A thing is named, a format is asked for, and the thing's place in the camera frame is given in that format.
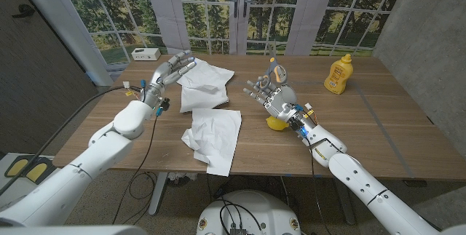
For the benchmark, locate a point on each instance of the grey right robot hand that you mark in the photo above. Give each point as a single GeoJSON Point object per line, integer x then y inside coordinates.
{"type": "Point", "coordinates": [280, 102]}

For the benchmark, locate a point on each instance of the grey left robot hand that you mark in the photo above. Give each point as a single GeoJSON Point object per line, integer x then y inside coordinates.
{"type": "Point", "coordinates": [162, 76]}

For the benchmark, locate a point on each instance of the grey and orange scissors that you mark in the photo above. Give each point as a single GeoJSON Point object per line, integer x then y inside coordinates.
{"type": "Point", "coordinates": [272, 68]}

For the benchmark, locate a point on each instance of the white paper sheet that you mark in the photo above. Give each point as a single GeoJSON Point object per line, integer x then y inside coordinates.
{"type": "Point", "coordinates": [215, 136]}
{"type": "Point", "coordinates": [207, 75]}
{"type": "Point", "coordinates": [196, 100]}

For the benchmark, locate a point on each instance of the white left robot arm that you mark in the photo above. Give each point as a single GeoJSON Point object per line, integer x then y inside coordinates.
{"type": "Point", "coordinates": [91, 158]}

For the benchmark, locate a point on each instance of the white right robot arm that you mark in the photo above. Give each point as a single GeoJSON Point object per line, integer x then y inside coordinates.
{"type": "Point", "coordinates": [364, 184]}

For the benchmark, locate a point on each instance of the yellow lemon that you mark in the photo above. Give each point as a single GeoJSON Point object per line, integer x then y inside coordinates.
{"type": "Point", "coordinates": [273, 125]}

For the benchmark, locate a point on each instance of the yellow mustard bottle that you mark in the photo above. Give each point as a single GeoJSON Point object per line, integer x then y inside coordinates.
{"type": "Point", "coordinates": [339, 75]}

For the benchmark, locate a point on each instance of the white power socket box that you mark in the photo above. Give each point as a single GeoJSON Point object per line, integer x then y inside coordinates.
{"type": "Point", "coordinates": [145, 54]}

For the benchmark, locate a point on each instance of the flat white paper sheet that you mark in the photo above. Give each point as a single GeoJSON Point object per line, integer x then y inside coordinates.
{"type": "Point", "coordinates": [196, 100]}

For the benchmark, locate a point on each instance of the printed forest window backdrop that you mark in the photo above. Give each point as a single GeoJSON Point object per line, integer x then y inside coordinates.
{"type": "Point", "coordinates": [182, 9]}

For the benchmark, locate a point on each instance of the creased white paper sheet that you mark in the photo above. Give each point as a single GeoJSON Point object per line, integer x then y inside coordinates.
{"type": "Point", "coordinates": [215, 136]}

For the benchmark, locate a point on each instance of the white robot torso base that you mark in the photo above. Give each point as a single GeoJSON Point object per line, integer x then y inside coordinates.
{"type": "Point", "coordinates": [262, 209]}

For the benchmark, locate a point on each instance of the white table leg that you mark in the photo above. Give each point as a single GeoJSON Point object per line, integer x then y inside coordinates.
{"type": "Point", "coordinates": [158, 195]}

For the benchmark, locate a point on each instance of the grey table leg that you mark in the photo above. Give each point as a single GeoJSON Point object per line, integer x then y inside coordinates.
{"type": "Point", "coordinates": [344, 202]}

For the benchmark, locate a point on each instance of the grey torso connector box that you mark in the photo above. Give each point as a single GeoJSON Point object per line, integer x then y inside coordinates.
{"type": "Point", "coordinates": [238, 232]}

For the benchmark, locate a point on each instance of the yellow black foot pedal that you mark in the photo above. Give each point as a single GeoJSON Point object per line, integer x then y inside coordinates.
{"type": "Point", "coordinates": [36, 171]}
{"type": "Point", "coordinates": [16, 167]}

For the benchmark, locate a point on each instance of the white backdrop frame post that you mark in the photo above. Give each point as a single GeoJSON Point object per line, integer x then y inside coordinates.
{"type": "Point", "coordinates": [69, 24]}

